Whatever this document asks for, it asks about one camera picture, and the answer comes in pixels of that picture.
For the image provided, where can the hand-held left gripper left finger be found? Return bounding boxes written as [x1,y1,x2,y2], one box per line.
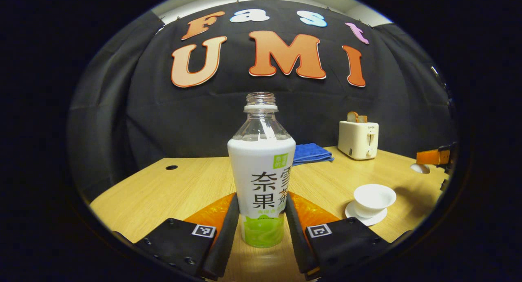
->
[112,192,240,280]

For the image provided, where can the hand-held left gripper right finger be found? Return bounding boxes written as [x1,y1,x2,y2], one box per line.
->
[285,191,412,280]

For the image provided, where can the clear water bottle green label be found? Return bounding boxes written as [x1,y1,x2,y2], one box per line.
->
[227,92,296,249]

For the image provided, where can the white teacup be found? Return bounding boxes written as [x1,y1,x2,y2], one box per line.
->
[353,184,397,218]

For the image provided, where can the white saucer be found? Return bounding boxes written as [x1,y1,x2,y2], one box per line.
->
[345,200,388,226]

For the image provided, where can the white toaster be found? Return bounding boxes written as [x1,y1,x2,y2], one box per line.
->
[338,120,379,160]

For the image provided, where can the blue folded towel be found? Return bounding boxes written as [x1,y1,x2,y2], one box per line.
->
[292,143,335,167]

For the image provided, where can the black backdrop cloth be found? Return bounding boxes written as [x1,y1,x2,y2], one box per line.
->
[67,0,459,201]

